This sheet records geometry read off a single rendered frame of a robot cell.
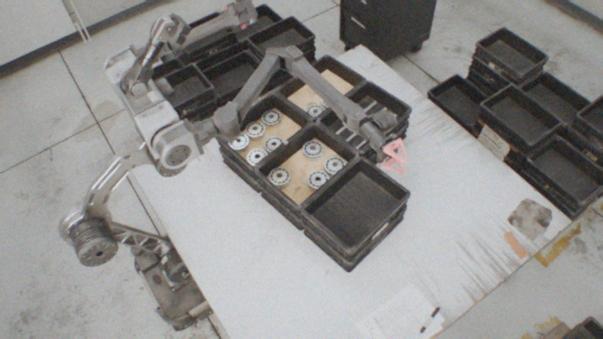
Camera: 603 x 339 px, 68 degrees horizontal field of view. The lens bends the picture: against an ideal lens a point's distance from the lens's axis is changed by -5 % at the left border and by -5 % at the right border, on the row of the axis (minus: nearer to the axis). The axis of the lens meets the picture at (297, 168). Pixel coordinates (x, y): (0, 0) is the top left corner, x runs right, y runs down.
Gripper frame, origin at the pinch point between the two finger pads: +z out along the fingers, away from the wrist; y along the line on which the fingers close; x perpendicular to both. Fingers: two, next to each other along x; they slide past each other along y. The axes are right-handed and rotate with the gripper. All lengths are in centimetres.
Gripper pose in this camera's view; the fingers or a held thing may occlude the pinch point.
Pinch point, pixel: (404, 166)
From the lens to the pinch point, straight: 151.1
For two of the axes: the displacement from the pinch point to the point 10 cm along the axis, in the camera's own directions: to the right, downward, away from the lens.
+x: -8.3, 4.8, -3.0
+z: 5.6, 6.5, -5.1
